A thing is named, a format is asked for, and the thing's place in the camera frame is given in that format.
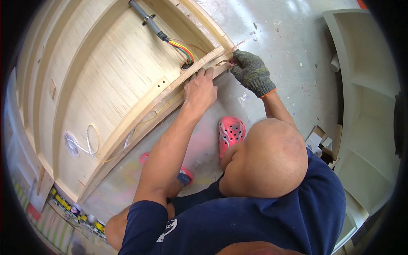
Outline person's left hand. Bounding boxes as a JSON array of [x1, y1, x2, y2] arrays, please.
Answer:
[[183, 67, 219, 112]]

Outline person's right hand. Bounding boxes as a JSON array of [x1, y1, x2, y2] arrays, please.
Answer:
[[228, 49, 277, 99]]

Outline person's left fingers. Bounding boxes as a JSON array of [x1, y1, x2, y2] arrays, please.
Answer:
[[191, 67, 215, 84]]

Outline person's right fingers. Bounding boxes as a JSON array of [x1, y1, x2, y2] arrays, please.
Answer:
[[228, 50, 247, 76]]

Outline translucent plastic strip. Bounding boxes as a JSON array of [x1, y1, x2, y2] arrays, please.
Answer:
[[223, 38, 249, 55]]

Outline grey corrugated conduit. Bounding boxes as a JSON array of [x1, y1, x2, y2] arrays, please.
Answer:
[[128, 0, 171, 43]]

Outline short white pipe piece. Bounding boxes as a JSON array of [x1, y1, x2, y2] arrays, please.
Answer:
[[329, 54, 341, 73]]

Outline plywood cabinet carcass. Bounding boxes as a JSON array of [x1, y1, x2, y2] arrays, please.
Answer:
[[14, 0, 238, 204]]

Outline person's legs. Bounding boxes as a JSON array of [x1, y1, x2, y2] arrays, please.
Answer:
[[105, 116, 309, 252]]

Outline small white carton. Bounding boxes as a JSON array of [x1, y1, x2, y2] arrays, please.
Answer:
[[305, 131, 323, 157]]

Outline brown cardboard box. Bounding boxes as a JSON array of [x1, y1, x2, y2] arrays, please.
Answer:
[[311, 125, 343, 169]]

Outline white cabinet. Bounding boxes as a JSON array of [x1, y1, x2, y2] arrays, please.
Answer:
[[321, 9, 403, 254]]

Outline white light strip reel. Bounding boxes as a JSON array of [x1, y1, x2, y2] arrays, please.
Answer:
[[63, 124, 101, 157]]

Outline person's body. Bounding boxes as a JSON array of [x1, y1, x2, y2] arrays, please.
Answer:
[[118, 148, 347, 255]]

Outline row of paint cans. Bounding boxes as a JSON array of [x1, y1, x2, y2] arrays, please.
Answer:
[[48, 187, 108, 243]]

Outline striped painted board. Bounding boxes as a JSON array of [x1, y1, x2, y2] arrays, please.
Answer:
[[12, 180, 74, 254]]

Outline bundle of coloured wires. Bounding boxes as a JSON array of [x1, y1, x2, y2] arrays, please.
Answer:
[[166, 38, 195, 67]]

